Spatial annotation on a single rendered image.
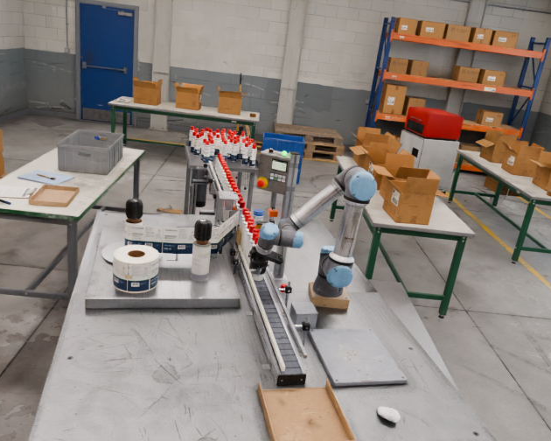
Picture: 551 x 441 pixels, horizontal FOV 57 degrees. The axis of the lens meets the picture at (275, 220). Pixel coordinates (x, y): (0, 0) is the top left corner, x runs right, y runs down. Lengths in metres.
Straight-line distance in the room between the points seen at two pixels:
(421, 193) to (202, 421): 2.70
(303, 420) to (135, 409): 0.56
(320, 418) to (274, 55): 8.59
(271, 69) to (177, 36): 1.81
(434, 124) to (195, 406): 6.45
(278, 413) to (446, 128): 6.46
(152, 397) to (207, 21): 8.64
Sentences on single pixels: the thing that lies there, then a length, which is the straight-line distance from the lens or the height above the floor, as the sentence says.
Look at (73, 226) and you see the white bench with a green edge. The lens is 3.52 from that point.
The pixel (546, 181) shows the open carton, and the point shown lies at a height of 0.87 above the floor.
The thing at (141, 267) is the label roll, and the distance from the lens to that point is 2.31.
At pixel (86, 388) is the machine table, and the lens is 1.93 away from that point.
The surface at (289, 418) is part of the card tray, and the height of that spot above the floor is 0.83.
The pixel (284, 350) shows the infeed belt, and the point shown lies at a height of 0.88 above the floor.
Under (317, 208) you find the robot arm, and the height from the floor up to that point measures 1.31.
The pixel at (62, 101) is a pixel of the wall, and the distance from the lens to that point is 10.73.
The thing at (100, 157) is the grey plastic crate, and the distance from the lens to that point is 4.27.
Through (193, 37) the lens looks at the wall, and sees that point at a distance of 10.02.
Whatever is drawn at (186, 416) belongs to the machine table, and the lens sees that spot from 1.81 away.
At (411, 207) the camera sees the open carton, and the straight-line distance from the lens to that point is 4.02.
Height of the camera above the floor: 2.03
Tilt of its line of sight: 20 degrees down
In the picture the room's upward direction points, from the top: 7 degrees clockwise
